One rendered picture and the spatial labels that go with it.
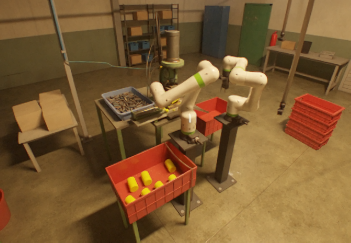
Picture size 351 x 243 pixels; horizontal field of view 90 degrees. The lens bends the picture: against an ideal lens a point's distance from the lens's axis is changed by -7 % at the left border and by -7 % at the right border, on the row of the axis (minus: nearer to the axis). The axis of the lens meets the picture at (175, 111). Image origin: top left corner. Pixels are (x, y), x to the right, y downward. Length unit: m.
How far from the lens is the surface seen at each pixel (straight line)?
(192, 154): 1.79
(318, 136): 3.53
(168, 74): 1.83
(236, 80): 1.54
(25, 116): 2.96
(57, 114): 2.76
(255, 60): 7.61
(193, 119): 1.54
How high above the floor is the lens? 1.95
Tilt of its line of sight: 30 degrees down
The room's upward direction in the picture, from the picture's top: straight up
